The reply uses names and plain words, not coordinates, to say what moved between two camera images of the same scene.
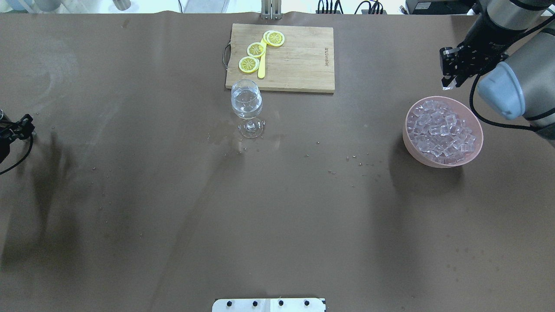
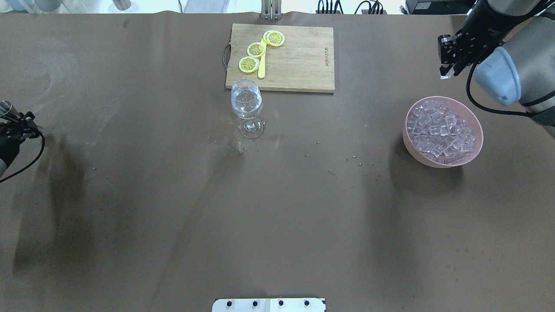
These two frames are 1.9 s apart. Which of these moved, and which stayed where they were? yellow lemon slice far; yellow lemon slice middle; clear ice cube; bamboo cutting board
Moved: clear ice cube
Stayed: yellow lemon slice far; bamboo cutting board; yellow lemon slice middle
